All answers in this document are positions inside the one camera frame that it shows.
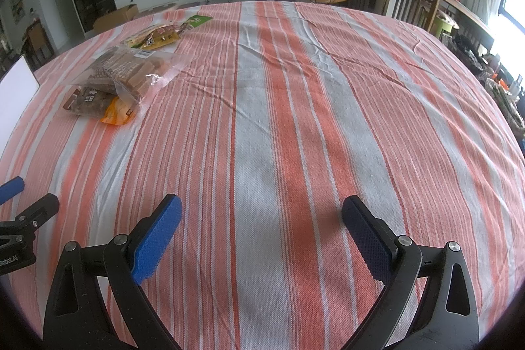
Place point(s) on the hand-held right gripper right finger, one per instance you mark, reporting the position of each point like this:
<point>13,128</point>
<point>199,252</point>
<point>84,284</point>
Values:
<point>367,239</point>

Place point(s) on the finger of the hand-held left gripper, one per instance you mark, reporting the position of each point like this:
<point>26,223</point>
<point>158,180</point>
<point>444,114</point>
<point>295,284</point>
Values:
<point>10,189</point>
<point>39,212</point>

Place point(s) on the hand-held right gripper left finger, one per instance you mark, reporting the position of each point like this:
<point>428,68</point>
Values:
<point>158,239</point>

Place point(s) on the yellow red-print snack packet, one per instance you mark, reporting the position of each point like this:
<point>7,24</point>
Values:
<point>154,36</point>

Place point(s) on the green white snack packet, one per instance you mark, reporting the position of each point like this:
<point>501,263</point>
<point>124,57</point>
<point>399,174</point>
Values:
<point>197,22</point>

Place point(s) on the white board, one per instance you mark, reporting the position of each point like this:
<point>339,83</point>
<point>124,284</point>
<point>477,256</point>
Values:
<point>16,100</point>

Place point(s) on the dark brown snack packet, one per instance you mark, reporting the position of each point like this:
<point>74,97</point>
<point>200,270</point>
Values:
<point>86,103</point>

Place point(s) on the orange gold snack packet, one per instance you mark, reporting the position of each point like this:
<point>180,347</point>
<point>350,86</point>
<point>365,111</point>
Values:
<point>119,113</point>

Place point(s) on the clear bag of biscuits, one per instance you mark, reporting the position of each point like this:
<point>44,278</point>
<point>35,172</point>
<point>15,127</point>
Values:
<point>127,71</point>

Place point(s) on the cardboard box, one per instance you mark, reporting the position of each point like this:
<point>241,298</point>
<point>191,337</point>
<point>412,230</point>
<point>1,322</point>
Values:
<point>115,18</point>

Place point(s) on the cluttered side table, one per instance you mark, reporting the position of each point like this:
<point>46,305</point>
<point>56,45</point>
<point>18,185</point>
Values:
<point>475,42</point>

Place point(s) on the green stool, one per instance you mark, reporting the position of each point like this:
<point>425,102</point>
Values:
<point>446,24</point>

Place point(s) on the wooden slatted chair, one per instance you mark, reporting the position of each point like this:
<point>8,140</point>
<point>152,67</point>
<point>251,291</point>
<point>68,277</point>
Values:
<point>412,1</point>

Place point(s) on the wall picture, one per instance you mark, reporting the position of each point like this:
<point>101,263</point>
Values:
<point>17,5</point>

